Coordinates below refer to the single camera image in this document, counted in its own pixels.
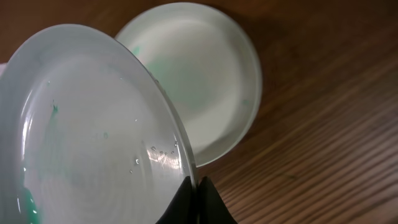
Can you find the white plate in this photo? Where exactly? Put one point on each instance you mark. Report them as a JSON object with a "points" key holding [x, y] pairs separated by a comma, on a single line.
{"points": [[207, 66], [87, 134]]}

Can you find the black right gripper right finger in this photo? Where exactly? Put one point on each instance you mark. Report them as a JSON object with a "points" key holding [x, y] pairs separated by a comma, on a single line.
{"points": [[211, 207]]}

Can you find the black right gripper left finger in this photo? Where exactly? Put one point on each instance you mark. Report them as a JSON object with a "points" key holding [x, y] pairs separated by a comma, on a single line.
{"points": [[181, 209]]}

